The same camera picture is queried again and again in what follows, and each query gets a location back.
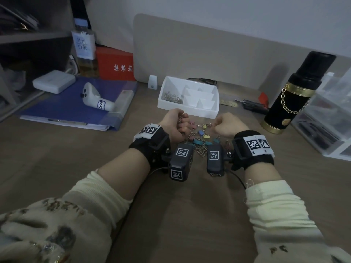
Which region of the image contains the pile of silver paper clips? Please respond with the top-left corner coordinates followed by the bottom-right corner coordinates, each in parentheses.
top-left (178, 120), bottom-right (234, 160)

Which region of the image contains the white compartment organizer tray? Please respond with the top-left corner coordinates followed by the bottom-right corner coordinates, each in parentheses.
top-left (157, 76), bottom-right (220, 119)

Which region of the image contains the person's right hand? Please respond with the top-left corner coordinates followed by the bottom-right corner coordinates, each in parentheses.
top-left (212, 112), bottom-right (250, 140)

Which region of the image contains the black thermos with gold chain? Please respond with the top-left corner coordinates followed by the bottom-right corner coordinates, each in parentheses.
top-left (260, 51), bottom-right (337, 134)

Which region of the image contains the beige desk divider panel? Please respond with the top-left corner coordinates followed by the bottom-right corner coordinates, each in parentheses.
top-left (133, 13), bottom-right (351, 100)

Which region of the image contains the white flat adapter box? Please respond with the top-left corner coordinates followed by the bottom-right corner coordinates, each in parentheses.
top-left (32, 69), bottom-right (76, 94)

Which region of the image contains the black right camera cable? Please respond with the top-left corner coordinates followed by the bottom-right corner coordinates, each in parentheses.
top-left (224, 170), bottom-right (246, 190)

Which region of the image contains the person's left forearm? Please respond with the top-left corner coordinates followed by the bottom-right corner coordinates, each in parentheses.
top-left (0, 148), bottom-right (151, 263)

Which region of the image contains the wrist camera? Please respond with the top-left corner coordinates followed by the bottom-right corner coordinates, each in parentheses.
top-left (168, 143), bottom-right (195, 183)
top-left (206, 144), bottom-right (225, 177)

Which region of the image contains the orange ribbed box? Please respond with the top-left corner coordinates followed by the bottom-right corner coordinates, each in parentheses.
top-left (95, 46), bottom-right (136, 81)

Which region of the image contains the small heap of paper clips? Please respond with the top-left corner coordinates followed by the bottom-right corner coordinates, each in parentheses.
top-left (162, 91), bottom-right (184, 104)

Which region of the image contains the black screwdriver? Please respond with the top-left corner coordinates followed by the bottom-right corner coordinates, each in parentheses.
top-left (235, 99), bottom-right (270, 113)

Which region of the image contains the clear plastic bag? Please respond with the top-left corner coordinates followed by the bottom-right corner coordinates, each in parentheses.
top-left (0, 69), bottom-right (27, 91)

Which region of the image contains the grey shelf unit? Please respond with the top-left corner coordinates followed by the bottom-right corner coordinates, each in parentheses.
top-left (0, 0), bottom-right (75, 122)

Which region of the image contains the black camera cable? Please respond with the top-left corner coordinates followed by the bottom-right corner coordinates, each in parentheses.
top-left (224, 170), bottom-right (246, 190)
top-left (148, 167), bottom-right (169, 177)

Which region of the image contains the tea bottle with blue cap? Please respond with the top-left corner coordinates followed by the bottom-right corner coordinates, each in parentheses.
top-left (71, 18), bottom-right (98, 79)

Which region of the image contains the group of coloured binder clips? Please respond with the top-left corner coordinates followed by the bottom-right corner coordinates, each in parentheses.
top-left (188, 122), bottom-right (223, 147)

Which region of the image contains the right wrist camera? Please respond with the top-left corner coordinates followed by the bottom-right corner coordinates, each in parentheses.
top-left (206, 144), bottom-right (225, 177)

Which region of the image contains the person's left hand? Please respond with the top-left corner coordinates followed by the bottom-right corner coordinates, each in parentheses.
top-left (158, 108), bottom-right (190, 143)

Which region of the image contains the white handheld controller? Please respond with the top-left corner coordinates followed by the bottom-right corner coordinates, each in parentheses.
top-left (80, 82), bottom-right (116, 111)

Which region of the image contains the person's right forearm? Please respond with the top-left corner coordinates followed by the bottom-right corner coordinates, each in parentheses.
top-left (244, 163), bottom-right (351, 263)

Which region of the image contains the blue document folder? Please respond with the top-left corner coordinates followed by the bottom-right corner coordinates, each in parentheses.
top-left (19, 77), bottom-right (139, 132)

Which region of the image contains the clear plastic case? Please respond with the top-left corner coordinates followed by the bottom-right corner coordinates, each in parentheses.
top-left (291, 71), bottom-right (351, 162)

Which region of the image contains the black left camera cable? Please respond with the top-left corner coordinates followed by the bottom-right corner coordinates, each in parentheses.
top-left (148, 167), bottom-right (169, 177)

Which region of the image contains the black right wrist strap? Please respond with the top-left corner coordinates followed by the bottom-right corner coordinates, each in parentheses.
top-left (230, 130), bottom-right (276, 171)

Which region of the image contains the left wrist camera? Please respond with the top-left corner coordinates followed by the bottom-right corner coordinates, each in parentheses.
top-left (168, 143), bottom-right (195, 183)

